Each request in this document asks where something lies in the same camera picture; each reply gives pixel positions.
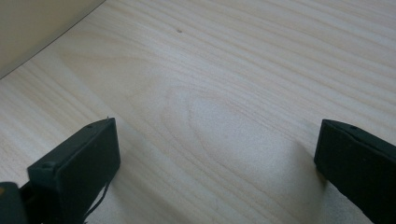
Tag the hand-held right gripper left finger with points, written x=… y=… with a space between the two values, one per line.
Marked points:
x=77 y=168

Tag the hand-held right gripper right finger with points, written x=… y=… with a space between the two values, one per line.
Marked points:
x=358 y=165

